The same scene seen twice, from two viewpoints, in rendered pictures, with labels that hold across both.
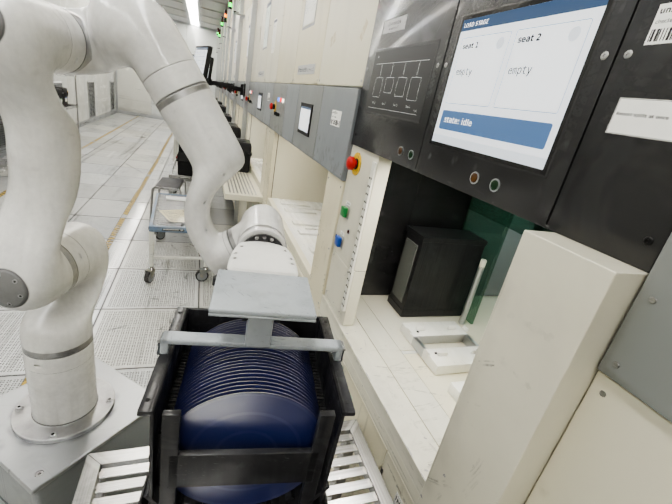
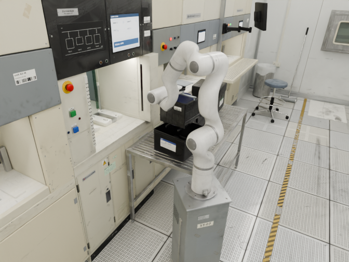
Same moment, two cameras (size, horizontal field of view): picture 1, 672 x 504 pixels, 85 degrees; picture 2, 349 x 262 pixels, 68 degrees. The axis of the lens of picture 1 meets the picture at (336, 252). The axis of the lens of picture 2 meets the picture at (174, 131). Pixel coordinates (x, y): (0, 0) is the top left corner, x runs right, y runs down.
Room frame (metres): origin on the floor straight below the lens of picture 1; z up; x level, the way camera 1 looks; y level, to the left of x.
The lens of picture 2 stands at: (1.52, 1.35, 1.80)
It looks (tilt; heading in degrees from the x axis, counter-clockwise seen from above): 28 degrees down; 230
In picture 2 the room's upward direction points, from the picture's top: 2 degrees clockwise
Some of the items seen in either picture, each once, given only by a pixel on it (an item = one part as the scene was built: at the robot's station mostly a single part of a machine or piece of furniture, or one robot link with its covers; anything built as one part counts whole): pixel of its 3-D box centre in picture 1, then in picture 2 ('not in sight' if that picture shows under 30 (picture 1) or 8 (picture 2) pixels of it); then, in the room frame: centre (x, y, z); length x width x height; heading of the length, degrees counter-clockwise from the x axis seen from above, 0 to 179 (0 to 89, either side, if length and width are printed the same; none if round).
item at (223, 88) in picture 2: not in sight; (208, 95); (-0.36, -0.36, 0.89); 0.29 x 0.29 x 0.25; 26
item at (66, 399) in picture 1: (62, 375); (202, 177); (0.61, 0.53, 0.85); 0.19 x 0.19 x 0.18
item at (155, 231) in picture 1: (182, 233); not in sight; (2.94, 1.34, 0.24); 0.97 x 0.52 x 0.48; 25
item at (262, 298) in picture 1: (250, 387); (180, 104); (0.41, 0.08, 1.12); 0.24 x 0.20 x 0.32; 105
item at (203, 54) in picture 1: (219, 71); not in sight; (3.77, 1.41, 1.59); 0.50 x 0.41 x 0.36; 113
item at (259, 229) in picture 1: (263, 251); not in sight; (0.57, 0.12, 1.25); 0.09 x 0.03 x 0.08; 105
